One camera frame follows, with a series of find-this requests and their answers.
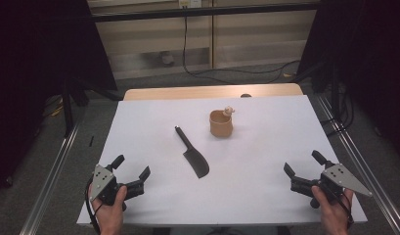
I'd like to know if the person's right hand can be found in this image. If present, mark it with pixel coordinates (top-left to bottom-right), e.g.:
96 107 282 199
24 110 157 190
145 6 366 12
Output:
310 185 354 235

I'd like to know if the right hand-held gripper cable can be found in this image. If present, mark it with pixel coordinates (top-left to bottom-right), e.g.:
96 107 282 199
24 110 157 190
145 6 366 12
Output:
329 187 355 229

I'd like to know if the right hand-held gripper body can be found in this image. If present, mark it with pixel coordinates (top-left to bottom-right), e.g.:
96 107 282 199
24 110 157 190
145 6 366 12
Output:
289 163 374 210

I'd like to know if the grey round wall object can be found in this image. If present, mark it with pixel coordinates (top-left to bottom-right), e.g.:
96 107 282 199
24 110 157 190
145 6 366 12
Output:
159 50 176 66

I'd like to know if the wooden table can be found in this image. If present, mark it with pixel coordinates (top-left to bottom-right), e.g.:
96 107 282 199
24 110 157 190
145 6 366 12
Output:
122 82 304 102

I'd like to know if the white table board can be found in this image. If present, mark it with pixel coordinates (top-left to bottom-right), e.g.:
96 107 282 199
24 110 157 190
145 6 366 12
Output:
76 94 369 227

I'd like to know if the hand-held gripper cable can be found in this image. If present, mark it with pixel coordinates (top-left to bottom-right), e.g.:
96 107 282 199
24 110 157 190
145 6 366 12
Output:
85 175 102 235
329 187 355 229

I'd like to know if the aluminium floor rail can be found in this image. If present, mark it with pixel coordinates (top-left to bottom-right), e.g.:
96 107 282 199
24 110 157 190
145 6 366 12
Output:
19 119 82 235
316 93 400 235

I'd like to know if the person's left hand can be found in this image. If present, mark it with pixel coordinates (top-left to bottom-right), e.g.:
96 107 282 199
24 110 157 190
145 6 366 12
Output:
88 184 128 235

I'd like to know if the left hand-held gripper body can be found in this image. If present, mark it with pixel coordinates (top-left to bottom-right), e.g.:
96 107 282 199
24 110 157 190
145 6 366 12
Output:
89 164 146 212

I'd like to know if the black curtain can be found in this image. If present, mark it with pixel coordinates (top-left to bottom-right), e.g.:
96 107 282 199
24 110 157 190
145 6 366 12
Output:
296 0 400 162
0 0 119 194

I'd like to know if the black metal stand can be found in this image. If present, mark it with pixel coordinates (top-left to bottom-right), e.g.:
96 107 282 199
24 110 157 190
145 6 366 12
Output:
62 75 124 138

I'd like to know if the black wall cable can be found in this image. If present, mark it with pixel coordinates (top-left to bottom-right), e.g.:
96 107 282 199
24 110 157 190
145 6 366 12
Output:
181 14 301 85

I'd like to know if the white wall socket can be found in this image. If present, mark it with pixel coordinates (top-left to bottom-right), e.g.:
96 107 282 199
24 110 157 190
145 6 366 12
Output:
178 0 202 9

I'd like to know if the tan cup with figurine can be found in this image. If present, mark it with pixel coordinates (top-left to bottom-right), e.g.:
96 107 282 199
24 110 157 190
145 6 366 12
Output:
208 106 237 139

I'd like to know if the black kitchen knife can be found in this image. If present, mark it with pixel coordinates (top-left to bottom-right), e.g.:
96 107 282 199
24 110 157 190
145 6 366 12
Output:
174 125 210 179

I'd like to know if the yellow floor cable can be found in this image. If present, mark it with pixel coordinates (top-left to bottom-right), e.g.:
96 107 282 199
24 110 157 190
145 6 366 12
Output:
43 97 65 118

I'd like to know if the left hand-held gripper cable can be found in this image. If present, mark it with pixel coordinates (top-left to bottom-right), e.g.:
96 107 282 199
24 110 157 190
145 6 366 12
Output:
85 175 102 235

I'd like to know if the bundle of black floor cables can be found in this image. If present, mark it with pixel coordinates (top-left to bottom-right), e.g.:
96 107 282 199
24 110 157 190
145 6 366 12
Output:
320 81 356 137

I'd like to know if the black horizontal bar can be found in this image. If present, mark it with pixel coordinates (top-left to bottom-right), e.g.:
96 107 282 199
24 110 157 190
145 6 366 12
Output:
91 2 321 24

